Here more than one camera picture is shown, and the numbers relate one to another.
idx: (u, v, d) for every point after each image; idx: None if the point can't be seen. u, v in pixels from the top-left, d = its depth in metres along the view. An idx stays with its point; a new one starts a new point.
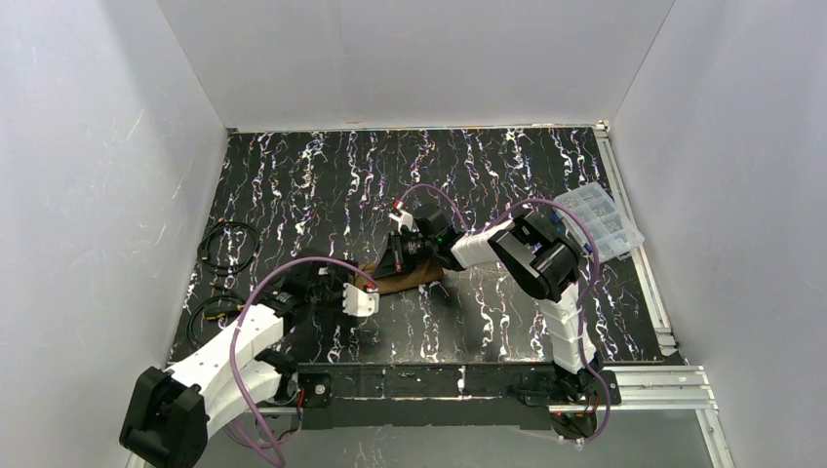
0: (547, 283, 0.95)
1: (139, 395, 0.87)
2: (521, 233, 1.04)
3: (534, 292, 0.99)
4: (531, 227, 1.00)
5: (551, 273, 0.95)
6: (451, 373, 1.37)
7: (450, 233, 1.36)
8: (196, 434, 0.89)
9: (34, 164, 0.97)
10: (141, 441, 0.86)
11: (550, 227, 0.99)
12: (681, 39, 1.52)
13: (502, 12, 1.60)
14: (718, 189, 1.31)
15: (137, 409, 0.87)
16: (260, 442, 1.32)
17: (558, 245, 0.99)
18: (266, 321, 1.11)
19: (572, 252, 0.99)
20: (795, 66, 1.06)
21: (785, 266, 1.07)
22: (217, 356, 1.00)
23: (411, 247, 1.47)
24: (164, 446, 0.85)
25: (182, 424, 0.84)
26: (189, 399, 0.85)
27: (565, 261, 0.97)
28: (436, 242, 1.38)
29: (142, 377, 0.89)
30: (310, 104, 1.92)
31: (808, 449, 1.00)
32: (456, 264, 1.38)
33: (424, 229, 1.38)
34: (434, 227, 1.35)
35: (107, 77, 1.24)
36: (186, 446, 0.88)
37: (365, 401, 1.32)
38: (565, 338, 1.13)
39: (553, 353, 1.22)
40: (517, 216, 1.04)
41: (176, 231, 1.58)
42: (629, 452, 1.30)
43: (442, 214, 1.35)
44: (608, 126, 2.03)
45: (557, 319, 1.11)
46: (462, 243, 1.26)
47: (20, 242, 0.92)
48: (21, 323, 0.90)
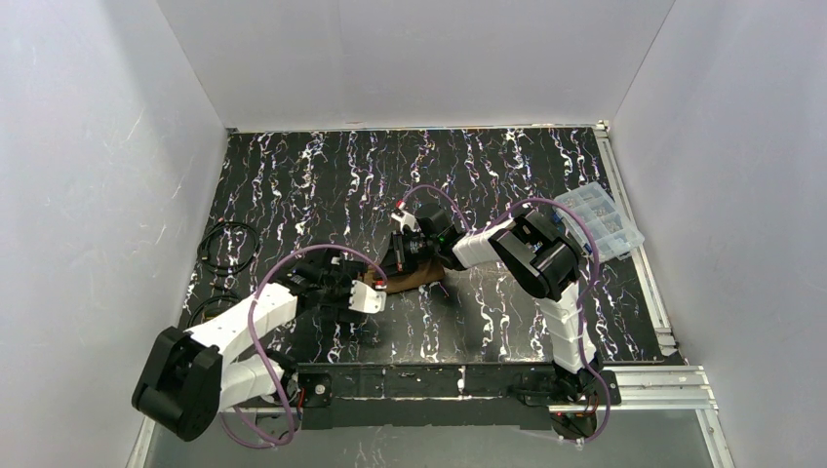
0: (547, 282, 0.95)
1: (158, 354, 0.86)
2: (521, 233, 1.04)
3: (534, 291, 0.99)
4: (531, 226, 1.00)
5: (551, 272, 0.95)
6: (451, 373, 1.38)
7: (452, 233, 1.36)
8: (211, 397, 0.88)
9: (34, 164, 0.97)
10: (155, 401, 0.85)
11: (551, 226, 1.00)
12: (682, 39, 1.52)
13: (502, 12, 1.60)
14: (717, 190, 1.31)
15: (153, 369, 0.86)
16: (260, 443, 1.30)
17: (559, 244, 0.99)
18: (282, 296, 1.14)
19: (572, 251, 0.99)
20: (796, 65, 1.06)
21: (785, 266, 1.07)
22: (235, 322, 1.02)
23: (413, 246, 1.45)
24: (177, 408, 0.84)
25: (199, 385, 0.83)
26: (207, 361, 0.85)
27: (565, 260, 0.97)
28: (438, 242, 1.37)
29: (163, 335, 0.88)
30: (310, 104, 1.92)
31: (807, 449, 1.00)
32: (459, 264, 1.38)
33: (426, 228, 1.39)
34: (437, 226, 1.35)
35: (108, 78, 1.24)
36: (200, 409, 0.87)
37: (365, 402, 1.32)
38: (565, 338, 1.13)
39: (553, 353, 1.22)
40: (518, 214, 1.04)
41: (176, 231, 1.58)
42: (629, 452, 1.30)
43: (445, 214, 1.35)
44: (608, 126, 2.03)
45: (557, 318, 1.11)
46: (462, 243, 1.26)
47: (20, 243, 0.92)
48: (20, 324, 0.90)
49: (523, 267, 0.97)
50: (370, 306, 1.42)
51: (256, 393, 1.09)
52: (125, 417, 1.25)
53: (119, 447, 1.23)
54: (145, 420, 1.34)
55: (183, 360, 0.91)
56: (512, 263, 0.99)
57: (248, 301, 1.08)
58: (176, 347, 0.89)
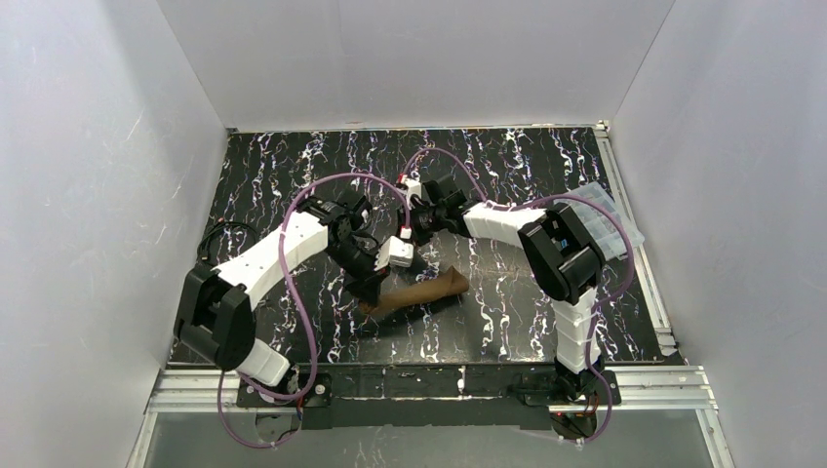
0: (568, 286, 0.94)
1: (189, 291, 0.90)
2: (549, 226, 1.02)
3: (552, 292, 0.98)
4: (563, 222, 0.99)
5: (572, 277, 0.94)
6: (451, 373, 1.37)
7: (457, 197, 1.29)
8: (244, 332, 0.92)
9: (35, 164, 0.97)
10: (195, 333, 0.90)
11: (580, 228, 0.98)
12: (682, 40, 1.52)
13: (503, 12, 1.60)
14: (718, 190, 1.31)
15: (188, 304, 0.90)
16: (260, 443, 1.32)
17: (584, 248, 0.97)
18: (311, 229, 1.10)
19: (596, 256, 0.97)
20: (795, 66, 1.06)
21: (785, 266, 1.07)
22: (264, 258, 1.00)
23: (421, 219, 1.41)
24: (213, 340, 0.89)
25: (229, 321, 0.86)
26: (235, 299, 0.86)
27: (587, 265, 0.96)
28: (445, 208, 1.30)
29: (193, 274, 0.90)
30: (310, 105, 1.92)
31: (807, 448, 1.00)
32: (465, 230, 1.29)
33: (433, 194, 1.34)
34: (443, 190, 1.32)
35: (108, 76, 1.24)
36: (235, 343, 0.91)
37: (365, 402, 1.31)
38: (573, 341, 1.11)
39: (558, 351, 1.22)
40: (549, 210, 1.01)
41: (176, 230, 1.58)
42: (629, 452, 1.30)
43: (451, 177, 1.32)
44: (608, 126, 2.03)
45: (569, 321, 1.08)
46: (476, 215, 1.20)
47: (19, 243, 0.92)
48: (20, 325, 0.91)
49: (547, 268, 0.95)
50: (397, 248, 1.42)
51: (262, 375, 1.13)
52: (126, 417, 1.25)
53: (120, 447, 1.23)
54: (145, 420, 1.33)
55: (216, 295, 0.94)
56: (534, 260, 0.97)
57: (274, 235, 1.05)
58: (206, 286, 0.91)
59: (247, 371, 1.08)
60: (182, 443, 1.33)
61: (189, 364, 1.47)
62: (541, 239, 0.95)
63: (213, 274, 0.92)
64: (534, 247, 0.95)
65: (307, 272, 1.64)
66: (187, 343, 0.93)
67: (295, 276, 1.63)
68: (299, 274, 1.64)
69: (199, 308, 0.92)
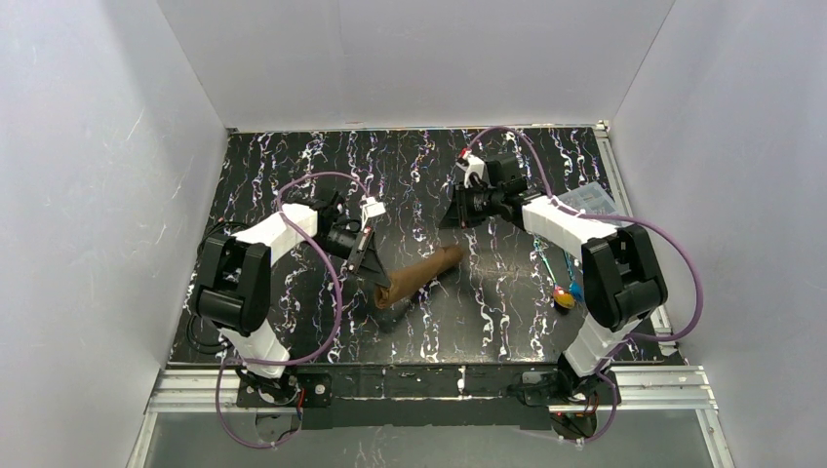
0: (619, 314, 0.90)
1: (209, 256, 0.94)
2: (617, 247, 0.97)
3: (600, 315, 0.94)
4: (632, 247, 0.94)
5: (626, 306, 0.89)
6: (451, 373, 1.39)
7: (519, 182, 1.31)
8: (262, 293, 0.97)
9: (34, 164, 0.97)
10: (214, 300, 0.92)
11: (649, 257, 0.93)
12: (682, 39, 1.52)
13: (502, 11, 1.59)
14: (718, 190, 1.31)
15: (208, 271, 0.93)
16: (260, 443, 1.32)
17: (648, 279, 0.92)
18: (304, 213, 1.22)
19: (656, 292, 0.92)
20: (795, 66, 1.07)
21: (785, 266, 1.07)
22: (272, 229, 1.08)
23: (476, 201, 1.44)
24: (235, 301, 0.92)
25: (255, 271, 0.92)
26: (257, 253, 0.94)
27: (646, 297, 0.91)
28: (502, 191, 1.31)
29: (211, 240, 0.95)
30: (310, 104, 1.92)
31: (808, 448, 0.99)
32: (518, 217, 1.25)
33: (494, 175, 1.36)
34: (504, 174, 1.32)
35: (108, 77, 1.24)
36: (256, 304, 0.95)
37: (366, 401, 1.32)
38: (593, 354, 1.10)
39: (569, 349, 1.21)
40: (621, 230, 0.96)
41: (176, 230, 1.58)
42: (629, 452, 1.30)
43: (515, 162, 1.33)
44: (608, 126, 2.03)
45: (598, 339, 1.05)
46: (536, 210, 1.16)
47: (19, 243, 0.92)
48: (20, 324, 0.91)
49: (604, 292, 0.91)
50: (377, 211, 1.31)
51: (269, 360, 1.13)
52: (126, 417, 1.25)
53: (119, 448, 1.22)
54: (145, 420, 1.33)
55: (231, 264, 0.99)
56: (592, 280, 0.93)
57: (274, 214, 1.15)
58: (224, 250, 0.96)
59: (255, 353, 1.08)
60: (182, 443, 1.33)
61: (189, 363, 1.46)
62: (608, 260, 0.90)
63: (229, 239, 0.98)
64: (597, 267, 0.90)
65: (307, 272, 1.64)
66: (203, 316, 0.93)
67: (295, 276, 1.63)
68: (299, 274, 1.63)
69: (217, 276, 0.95)
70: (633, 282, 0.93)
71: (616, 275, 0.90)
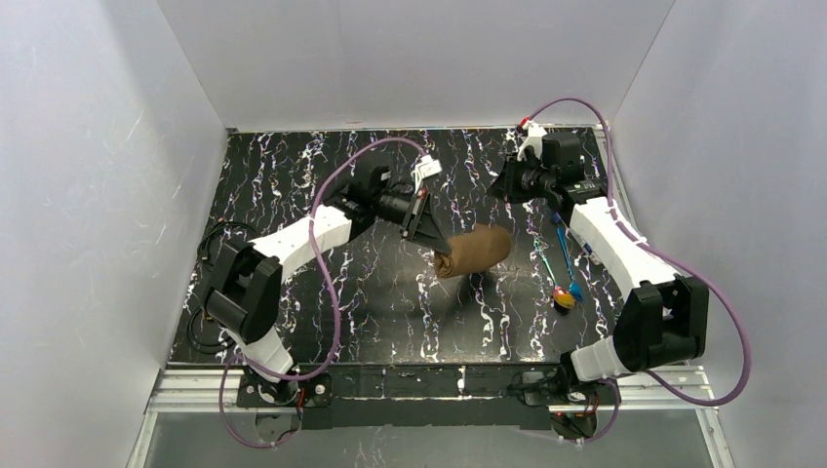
0: (647, 362, 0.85)
1: (223, 260, 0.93)
2: (670, 292, 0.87)
3: (625, 353, 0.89)
4: (688, 301, 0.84)
5: (655, 361, 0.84)
6: (451, 373, 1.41)
7: (576, 169, 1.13)
8: (270, 305, 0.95)
9: (35, 164, 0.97)
10: (220, 305, 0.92)
11: (700, 316, 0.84)
12: (681, 40, 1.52)
13: (502, 12, 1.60)
14: (718, 190, 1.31)
15: (220, 274, 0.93)
16: (260, 443, 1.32)
17: (689, 338, 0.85)
18: (337, 219, 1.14)
19: (694, 350, 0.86)
20: (795, 67, 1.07)
21: (786, 266, 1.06)
22: (294, 238, 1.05)
23: (524, 176, 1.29)
24: (237, 311, 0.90)
25: (263, 285, 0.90)
26: (269, 267, 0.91)
27: (680, 354, 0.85)
28: (555, 175, 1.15)
29: (227, 245, 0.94)
30: (310, 104, 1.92)
31: (808, 448, 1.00)
32: (567, 210, 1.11)
33: (550, 154, 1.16)
34: (562, 156, 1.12)
35: (109, 77, 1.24)
36: (259, 317, 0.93)
37: (366, 401, 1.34)
38: (600, 372, 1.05)
39: (575, 354, 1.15)
40: (680, 280, 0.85)
41: (176, 230, 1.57)
42: (629, 452, 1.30)
43: (576, 144, 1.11)
44: (608, 126, 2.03)
45: (609, 363, 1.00)
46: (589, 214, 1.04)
47: (19, 243, 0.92)
48: (20, 324, 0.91)
49: (638, 338, 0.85)
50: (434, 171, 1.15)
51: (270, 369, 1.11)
52: (126, 417, 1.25)
53: (119, 448, 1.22)
54: (145, 420, 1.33)
55: (246, 270, 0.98)
56: (630, 323, 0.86)
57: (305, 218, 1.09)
58: (241, 255, 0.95)
59: (257, 358, 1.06)
60: (182, 443, 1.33)
61: (189, 363, 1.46)
62: (656, 312, 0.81)
63: (247, 245, 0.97)
64: (640, 317, 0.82)
65: (307, 272, 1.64)
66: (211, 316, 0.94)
67: (295, 276, 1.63)
68: (299, 274, 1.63)
69: (229, 279, 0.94)
70: (673, 334, 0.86)
71: (658, 328, 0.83)
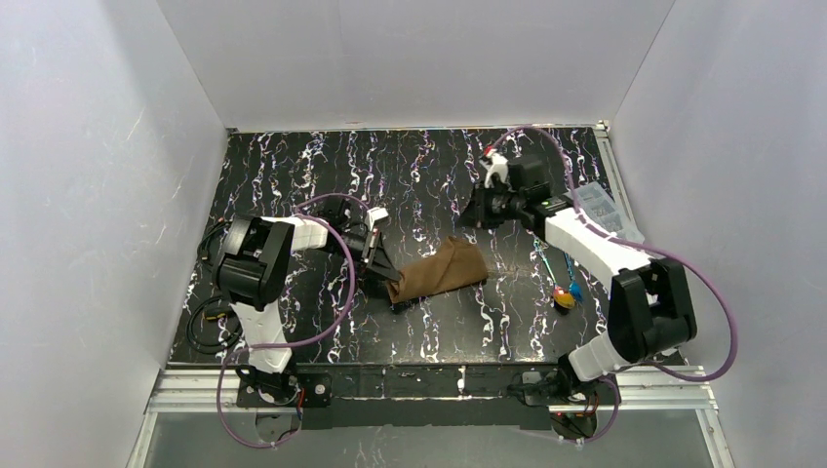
0: (646, 352, 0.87)
1: (237, 229, 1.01)
2: (649, 279, 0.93)
3: (623, 346, 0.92)
4: (667, 282, 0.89)
5: (653, 345, 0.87)
6: (451, 373, 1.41)
7: (543, 189, 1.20)
8: (281, 270, 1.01)
9: (34, 164, 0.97)
10: (234, 270, 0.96)
11: (683, 294, 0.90)
12: (682, 40, 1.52)
13: (503, 12, 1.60)
14: (718, 190, 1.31)
15: (233, 243, 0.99)
16: (260, 443, 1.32)
17: (681, 319, 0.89)
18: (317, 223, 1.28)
19: (687, 331, 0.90)
20: (795, 68, 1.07)
21: (786, 265, 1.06)
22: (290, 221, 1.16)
23: (494, 202, 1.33)
24: (254, 274, 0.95)
25: (281, 244, 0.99)
26: (284, 228, 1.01)
27: (675, 336, 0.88)
28: (524, 198, 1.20)
29: (240, 216, 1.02)
30: (310, 104, 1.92)
31: (808, 448, 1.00)
32: (538, 227, 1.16)
33: (516, 179, 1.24)
34: (527, 178, 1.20)
35: (109, 77, 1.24)
36: (274, 279, 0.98)
37: (366, 401, 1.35)
38: (600, 368, 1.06)
39: (573, 353, 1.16)
40: (655, 262, 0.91)
41: (176, 230, 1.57)
42: (629, 453, 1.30)
43: (539, 167, 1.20)
44: (608, 126, 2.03)
45: (608, 356, 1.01)
46: (561, 222, 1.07)
47: (19, 244, 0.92)
48: (20, 324, 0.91)
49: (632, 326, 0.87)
50: (381, 214, 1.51)
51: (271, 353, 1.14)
52: (126, 417, 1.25)
53: (119, 447, 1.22)
54: (145, 420, 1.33)
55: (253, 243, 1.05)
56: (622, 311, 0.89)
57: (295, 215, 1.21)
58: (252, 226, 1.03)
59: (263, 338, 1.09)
60: (182, 443, 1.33)
61: (189, 363, 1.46)
62: (642, 295, 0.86)
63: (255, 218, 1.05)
64: (630, 303, 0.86)
65: (307, 272, 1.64)
66: (221, 286, 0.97)
67: (295, 276, 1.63)
68: (299, 274, 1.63)
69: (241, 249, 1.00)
70: (664, 318, 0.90)
71: (647, 312, 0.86)
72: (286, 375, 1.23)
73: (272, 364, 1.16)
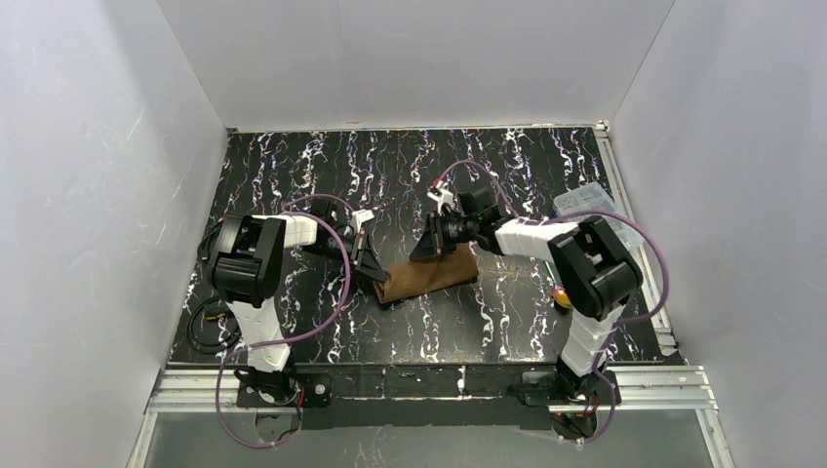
0: (599, 301, 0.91)
1: (229, 228, 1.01)
2: (583, 241, 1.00)
3: (583, 307, 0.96)
4: (597, 236, 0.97)
5: (605, 293, 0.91)
6: (451, 373, 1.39)
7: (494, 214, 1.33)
8: (275, 267, 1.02)
9: (34, 164, 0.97)
10: (229, 268, 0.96)
11: (616, 242, 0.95)
12: (682, 40, 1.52)
13: (503, 12, 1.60)
14: (718, 190, 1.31)
15: (226, 242, 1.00)
16: (260, 443, 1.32)
17: (622, 263, 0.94)
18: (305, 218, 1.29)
19: (635, 273, 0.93)
20: (795, 68, 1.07)
21: (786, 265, 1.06)
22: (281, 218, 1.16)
23: (450, 227, 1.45)
24: (249, 270, 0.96)
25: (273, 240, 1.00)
26: (274, 224, 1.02)
27: (623, 281, 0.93)
28: (478, 221, 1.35)
29: (230, 215, 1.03)
30: (310, 104, 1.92)
31: (808, 448, 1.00)
32: (496, 247, 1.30)
33: (469, 207, 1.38)
34: (478, 204, 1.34)
35: (109, 77, 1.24)
36: (270, 275, 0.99)
37: (365, 402, 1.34)
38: (585, 349, 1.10)
39: (563, 350, 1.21)
40: (583, 222, 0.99)
41: (176, 230, 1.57)
42: (629, 453, 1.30)
43: (488, 193, 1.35)
44: (608, 126, 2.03)
45: (589, 332, 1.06)
46: (509, 230, 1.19)
47: (19, 243, 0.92)
48: (21, 323, 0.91)
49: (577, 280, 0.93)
50: (368, 216, 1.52)
51: (270, 350, 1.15)
52: (126, 417, 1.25)
53: (119, 447, 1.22)
54: (145, 420, 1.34)
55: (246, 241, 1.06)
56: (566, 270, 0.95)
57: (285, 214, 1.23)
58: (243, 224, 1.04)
59: (261, 333, 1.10)
60: (182, 443, 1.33)
61: (189, 364, 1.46)
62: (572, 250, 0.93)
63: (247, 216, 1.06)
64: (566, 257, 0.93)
65: (307, 272, 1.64)
66: (216, 286, 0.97)
67: (295, 276, 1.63)
68: (299, 274, 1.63)
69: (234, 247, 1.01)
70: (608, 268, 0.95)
71: (583, 263, 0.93)
72: (287, 375, 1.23)
73: (272, 361, 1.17)
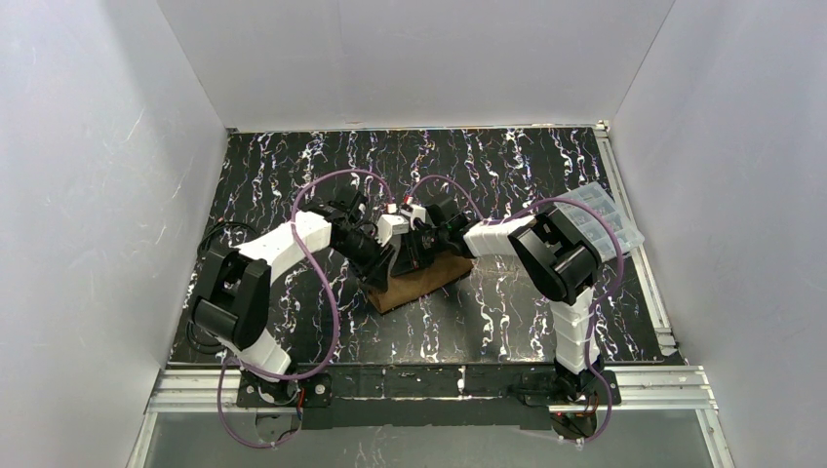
0: (564, 286, 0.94)
1: (210, 268, 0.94)
2: (542, 231, 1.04)
3: (550, 293, 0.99)
4: (554, 224, 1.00)
5: (569, 278, 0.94)
6: (451, 373, 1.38)
7: (460, 219, 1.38)
8: (259, 311, 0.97)
9: (34, 163, 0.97)
10: (210, 313, 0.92)
11: (572, 228, 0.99)
12: (682, 39, 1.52)
13: (502, 12, 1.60)
14: (718, 190, 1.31)
15: (207, 282, 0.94)
16: (260, 443, 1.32)
17: (580, 247, 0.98)
18: (317, 223, 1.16)
19: (593, 254, 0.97)
20: (795, 68, 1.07)
21: (786, 264, 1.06)
22: (280, 242, 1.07)
23: (424, 241, 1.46)
24: (226, 320, 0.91)
25: (252, 292, 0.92)
26: (257, 270, 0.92)
27: (584, 264, 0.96)
28: (447, 230, 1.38)
29: (214, 252, 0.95)
30: (310, 104, 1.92)
31: (808, 448, 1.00)
32: (468, 251, 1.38)
33: (436, 217, 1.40)
34: (446, 213, 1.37)
35: (108, 77, 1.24)
36: (252, 323, 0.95)
37: (366, 401, 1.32)
38: (573, 341, 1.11)
39: (557, 353, 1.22)
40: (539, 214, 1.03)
41: (176, 231, 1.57)
42: (629, 452, 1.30)
43: (452, 201, 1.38)
44: (608, 126, 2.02)
45: (568, 321, 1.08)
46: (476, 232, 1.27)
47: (19, 243, 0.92)
48: (20, 322, 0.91)
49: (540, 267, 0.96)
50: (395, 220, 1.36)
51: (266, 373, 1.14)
52: (126, 417, 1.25)
53: (119, 448, 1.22)
54: (145, 420, 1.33)
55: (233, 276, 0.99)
56: (528, 258, 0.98)
57: (286, 223, 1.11)
58: (226, 261, 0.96)
59: (253, 363, 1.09)
60: (182, 443, 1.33)
61: (189, 364, 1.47)
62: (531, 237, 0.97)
63: (232, 252, 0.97)
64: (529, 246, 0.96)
65: (307, 272, 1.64)
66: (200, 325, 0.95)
67: (295, 276, 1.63)
68: (299, 274, 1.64)
69: (216, 287, 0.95)
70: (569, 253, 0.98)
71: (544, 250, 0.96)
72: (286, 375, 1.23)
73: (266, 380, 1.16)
